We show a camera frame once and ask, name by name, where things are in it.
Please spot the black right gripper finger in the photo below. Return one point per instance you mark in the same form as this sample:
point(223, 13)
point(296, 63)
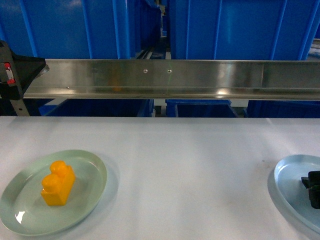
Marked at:
point(312, 184)

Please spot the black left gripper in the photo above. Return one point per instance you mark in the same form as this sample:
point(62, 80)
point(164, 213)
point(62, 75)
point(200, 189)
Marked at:
point(17, 72)

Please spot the yellow toy block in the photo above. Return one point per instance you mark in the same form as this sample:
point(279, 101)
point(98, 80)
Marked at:
point(57, 186)

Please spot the light blue plate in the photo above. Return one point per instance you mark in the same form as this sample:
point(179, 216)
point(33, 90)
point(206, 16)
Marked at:
point(291, 191)

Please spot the blue bin upper left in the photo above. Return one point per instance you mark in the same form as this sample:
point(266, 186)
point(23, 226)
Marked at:
point(68, 29)

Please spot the blue bin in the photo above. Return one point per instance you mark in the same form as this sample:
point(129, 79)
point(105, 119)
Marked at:
point(68, 29)
point(242, 29)
point(197, 108)

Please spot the light green plate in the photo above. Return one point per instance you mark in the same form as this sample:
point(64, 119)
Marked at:
point(24, 211)

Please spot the blue bin lower middle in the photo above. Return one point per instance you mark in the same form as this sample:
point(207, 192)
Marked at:
point(197, 108)

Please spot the blue bin upper right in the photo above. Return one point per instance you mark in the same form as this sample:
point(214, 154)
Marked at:
point(242, 29)

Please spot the stainless steel rail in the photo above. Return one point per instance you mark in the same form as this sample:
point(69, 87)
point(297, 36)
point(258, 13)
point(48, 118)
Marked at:
point(178, 79)

